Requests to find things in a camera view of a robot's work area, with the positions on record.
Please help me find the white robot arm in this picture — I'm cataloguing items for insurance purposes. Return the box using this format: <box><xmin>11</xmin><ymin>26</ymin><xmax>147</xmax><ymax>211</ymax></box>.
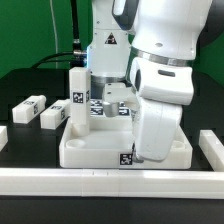
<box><xmin>87</xmin><ymin>0</ymin><xmax>224</xmax><ymax>161</ymax></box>

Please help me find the white fence bar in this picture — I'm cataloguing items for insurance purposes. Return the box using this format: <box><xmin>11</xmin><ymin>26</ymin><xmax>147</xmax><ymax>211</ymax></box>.
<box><xmin>199</xmin><ymin>130</ymin><xmax>224</xmax><ymax>172</ymax></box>
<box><xmin>0</xmin><ymin>168</ymin><xmax>224</xmax><ymax>199</ymax></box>

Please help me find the white front fence bar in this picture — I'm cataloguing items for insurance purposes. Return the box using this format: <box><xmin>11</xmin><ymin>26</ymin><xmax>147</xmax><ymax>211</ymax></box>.
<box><xmin>0</xmin><ymin>168</ymin><xmax>224</xmax><ymax>199</ymax></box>

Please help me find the white right fence bar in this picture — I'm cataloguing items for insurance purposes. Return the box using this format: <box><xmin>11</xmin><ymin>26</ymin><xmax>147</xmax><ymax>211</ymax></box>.
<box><xmin>199</xmin><ymin>130</ymin><xmax>224</xmax><ymax>172</ymax></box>

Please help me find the white cable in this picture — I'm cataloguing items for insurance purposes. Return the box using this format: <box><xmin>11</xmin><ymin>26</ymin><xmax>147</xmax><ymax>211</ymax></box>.
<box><xmin>49</xmin><ymin>0</ymin><xmax>60</xmax><ymax>70</ymax></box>

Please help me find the white desk top tray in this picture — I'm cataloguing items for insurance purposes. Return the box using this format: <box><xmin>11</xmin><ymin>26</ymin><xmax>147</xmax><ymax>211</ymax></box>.
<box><xmin>59</xmin><ymin>116</ymin><xmax>193</xmax><ymax>170</ymax></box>

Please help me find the tag sheet on table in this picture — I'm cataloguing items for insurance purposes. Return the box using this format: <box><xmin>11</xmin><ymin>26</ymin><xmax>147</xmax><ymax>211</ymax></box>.
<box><xmin>90</xmin><ymin>99</ymin><xmax>131</xmax><ymax>116</ymax></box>

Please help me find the black cable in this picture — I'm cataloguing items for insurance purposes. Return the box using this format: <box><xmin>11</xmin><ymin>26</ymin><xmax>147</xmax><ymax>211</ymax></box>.
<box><xmin>30</xmin><ymin>0</ymin><xmax>88</xmax><ymax>70</ymax></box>

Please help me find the white left fence piece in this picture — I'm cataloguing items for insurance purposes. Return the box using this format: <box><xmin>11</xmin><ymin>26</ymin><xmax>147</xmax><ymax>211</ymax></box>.
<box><xmin>0</xmin><ymin>126</ymin><xmax>8</xmax><ymax>151</ymax></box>

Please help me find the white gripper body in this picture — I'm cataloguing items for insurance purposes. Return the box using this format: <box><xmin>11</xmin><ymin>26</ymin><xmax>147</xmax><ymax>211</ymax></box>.
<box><xmin>134</xmin><ymin>98</ymin><xmax>182</xmax><ymax>161</ymax></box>

